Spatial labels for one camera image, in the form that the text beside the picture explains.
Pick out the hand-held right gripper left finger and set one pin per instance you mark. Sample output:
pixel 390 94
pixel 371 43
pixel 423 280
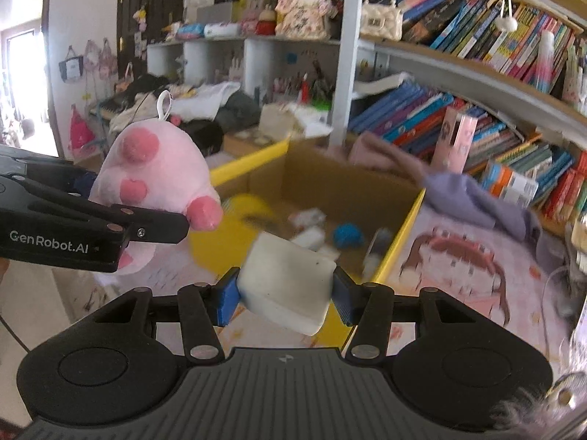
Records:
pixel 228 298

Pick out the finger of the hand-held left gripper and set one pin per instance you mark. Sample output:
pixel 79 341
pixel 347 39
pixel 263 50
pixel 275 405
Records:
pixel 55 172
pixel 156 228

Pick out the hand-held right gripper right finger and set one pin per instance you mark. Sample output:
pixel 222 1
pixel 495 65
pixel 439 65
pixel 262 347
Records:
pixel 344 300

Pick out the pink pig plush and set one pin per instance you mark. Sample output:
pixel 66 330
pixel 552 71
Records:
pixel 146 178

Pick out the white glue bottle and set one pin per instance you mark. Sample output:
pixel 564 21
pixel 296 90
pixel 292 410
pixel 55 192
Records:
pixel 377 252

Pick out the white foam block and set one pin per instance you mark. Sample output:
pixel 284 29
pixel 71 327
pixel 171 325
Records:
pixel 284 279

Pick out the yellow tape roll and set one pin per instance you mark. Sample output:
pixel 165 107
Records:
pixel 215 238

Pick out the blue fuzzy ball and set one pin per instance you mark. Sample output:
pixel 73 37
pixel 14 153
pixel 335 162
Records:
pixel 347 234

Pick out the white charger plug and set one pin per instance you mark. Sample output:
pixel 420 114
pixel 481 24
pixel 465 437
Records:
pixel 309 239

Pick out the small white red box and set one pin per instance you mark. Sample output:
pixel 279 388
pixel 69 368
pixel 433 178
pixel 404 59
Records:
pixel 307 218

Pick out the yellow cardboard box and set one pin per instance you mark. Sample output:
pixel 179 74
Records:
pixel 330 183

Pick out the hanging pink bag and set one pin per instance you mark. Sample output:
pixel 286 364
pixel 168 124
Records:
pixel 80 130

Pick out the hanging blue white bag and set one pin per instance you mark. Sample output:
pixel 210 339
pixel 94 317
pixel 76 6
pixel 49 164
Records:
pixel 72 66

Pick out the wooden chess board box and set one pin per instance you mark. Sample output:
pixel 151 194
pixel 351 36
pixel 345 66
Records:
pixel 247 141

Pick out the pile of clothes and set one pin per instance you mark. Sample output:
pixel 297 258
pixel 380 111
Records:
pixel 206 105

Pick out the pink purple cloth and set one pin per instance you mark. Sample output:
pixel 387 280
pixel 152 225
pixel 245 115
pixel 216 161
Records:
pixel 458 192

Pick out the white plastic bag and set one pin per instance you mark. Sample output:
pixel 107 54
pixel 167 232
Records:
pixel 293 121

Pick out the white side shelf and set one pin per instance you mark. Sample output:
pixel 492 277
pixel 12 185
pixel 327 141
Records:
pixel 220 55

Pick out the pink cartoon box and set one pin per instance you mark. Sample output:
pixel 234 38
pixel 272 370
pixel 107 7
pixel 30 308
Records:
pixel 454 142

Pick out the row of colourful books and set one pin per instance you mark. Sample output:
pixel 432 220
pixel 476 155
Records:
pixel 481 32
pixel 403 114

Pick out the orange blue small box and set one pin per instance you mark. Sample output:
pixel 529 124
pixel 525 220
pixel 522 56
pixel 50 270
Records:
pixel 497 178
pixel 522 191

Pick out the cluster of pens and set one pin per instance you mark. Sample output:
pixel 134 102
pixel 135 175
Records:
pixel 307 87

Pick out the grey fur cuff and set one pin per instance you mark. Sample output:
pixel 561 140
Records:
pixel 532 410

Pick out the open white book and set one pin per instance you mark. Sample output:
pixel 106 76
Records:
pixel 380 85

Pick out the white bookshelf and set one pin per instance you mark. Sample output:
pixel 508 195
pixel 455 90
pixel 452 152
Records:
pixel 346 55

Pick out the pink dressed doll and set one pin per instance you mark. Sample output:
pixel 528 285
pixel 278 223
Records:
pixel 302 9

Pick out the white quilted handbag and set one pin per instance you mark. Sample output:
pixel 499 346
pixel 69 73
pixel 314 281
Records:
pixel 380 16

